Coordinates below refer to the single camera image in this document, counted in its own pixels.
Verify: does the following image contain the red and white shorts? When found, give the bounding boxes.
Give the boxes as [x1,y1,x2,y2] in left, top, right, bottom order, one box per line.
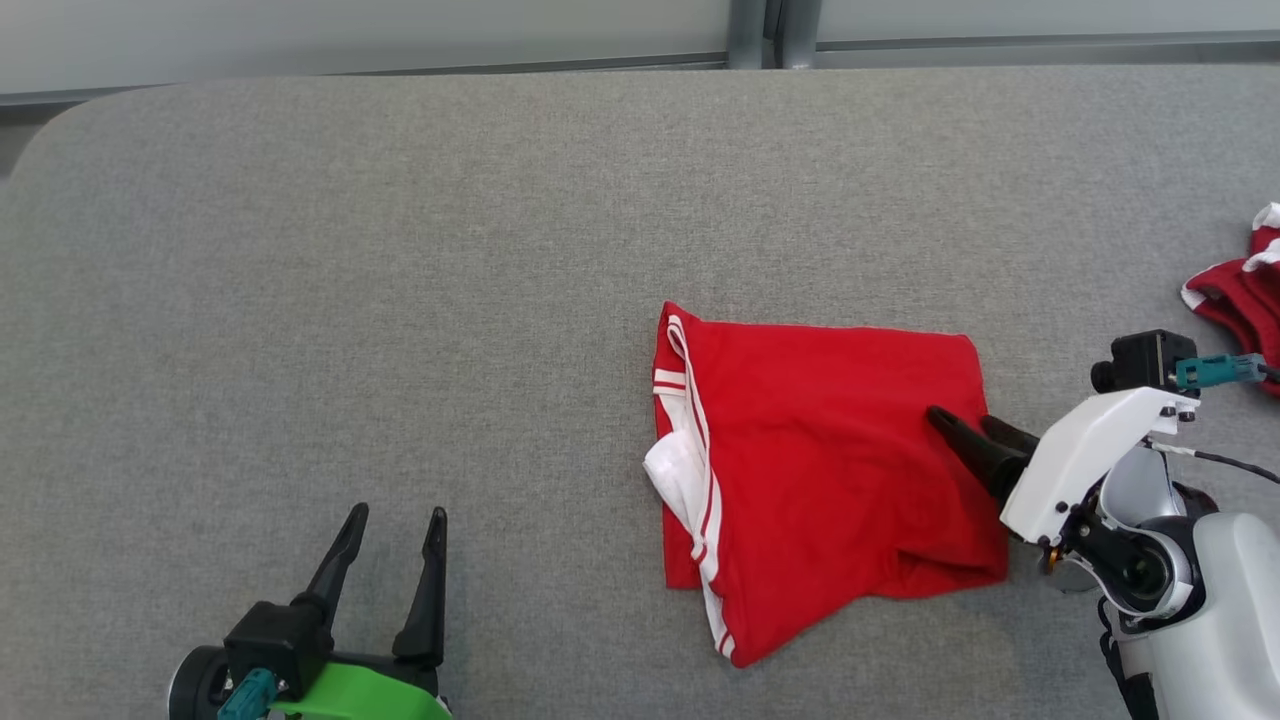
[1180,202,1280,397]
[643,300,1011,669]

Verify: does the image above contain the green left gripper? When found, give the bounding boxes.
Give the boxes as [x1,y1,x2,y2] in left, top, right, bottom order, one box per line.
[268,502,454,720]

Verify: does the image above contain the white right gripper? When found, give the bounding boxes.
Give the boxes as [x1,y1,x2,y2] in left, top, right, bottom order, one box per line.
[925,386,1202,547]

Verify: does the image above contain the teal right camera connector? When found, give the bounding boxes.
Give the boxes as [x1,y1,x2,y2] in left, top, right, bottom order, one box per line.
[1175,352,1267,392]

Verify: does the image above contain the teal left camera connector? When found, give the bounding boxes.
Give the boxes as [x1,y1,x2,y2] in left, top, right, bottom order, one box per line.
[217,667,280,720]

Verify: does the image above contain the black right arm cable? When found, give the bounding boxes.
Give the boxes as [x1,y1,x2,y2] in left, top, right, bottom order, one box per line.
[1148,440,1280,487]

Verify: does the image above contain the grey metal post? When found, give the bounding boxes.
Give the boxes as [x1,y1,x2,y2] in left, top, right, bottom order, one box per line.
[728,0,769,69]
[778,0,823,69]

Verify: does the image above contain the grey partition base rail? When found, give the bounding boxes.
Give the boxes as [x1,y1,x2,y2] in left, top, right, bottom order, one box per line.
[815,30,1280,69]
[0,52,736,106]

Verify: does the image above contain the teal camera connector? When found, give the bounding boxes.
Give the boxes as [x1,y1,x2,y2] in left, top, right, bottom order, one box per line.
[1175,352,1267,392]
[217,667,280,720]

